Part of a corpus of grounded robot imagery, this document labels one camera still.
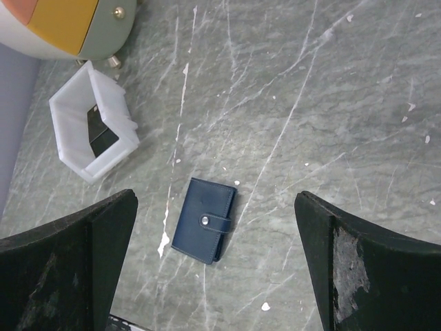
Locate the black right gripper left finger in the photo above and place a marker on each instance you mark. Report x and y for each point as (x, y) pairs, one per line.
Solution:
(63, 275)

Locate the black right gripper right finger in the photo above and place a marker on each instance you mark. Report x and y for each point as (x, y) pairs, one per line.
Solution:
(364, 276)

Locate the white plastic card tray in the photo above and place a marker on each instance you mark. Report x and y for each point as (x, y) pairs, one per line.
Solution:
(92, 124)

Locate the blue leather card holder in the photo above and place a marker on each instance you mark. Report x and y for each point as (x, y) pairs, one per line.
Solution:
(204, 220)

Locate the white round mini drawer cabinet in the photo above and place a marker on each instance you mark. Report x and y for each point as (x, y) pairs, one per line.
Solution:
(80, 30)

